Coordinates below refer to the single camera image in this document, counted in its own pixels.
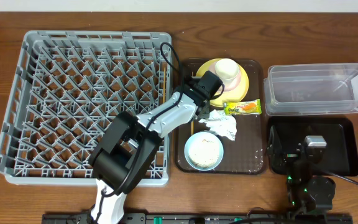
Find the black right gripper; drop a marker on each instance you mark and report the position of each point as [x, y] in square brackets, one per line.
[291, 155]

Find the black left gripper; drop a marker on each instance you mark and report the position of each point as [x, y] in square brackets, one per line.
[204, 109]

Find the wooden chopstick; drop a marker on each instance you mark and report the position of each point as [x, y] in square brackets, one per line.
[164, 85]
[192, 123]

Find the white tissue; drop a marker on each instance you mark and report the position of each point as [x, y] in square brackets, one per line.
[221, 124]

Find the yellow pandan cake wrapper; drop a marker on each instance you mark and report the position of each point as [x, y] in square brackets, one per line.
[242, 108]

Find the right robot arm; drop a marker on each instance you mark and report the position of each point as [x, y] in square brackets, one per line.
[308, 194]

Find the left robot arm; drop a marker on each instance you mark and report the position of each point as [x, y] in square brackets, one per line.
[128, 147]

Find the grey dishwasher rack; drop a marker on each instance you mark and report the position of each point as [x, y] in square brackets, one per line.
[68, 87]

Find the cream plastic cup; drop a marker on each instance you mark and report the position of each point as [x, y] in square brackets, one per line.
[226, 69]

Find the pink plastic bowl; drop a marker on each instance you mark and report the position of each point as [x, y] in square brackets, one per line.
[234, 83]

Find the yellow plastic plate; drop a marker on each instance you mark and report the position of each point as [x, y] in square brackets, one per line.
[235, 94]

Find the dark brown serving tray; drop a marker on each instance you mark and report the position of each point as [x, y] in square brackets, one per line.
[244, 155]

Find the light blue rice bowl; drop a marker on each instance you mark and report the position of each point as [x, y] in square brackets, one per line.
[203, 151]

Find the black plastic tray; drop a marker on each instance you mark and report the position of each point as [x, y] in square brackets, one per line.
[340, 156]

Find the clear plastic bin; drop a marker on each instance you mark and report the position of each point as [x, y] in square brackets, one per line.
[310, 89]

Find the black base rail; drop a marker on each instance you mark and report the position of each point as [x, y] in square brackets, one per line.
[141, 218]

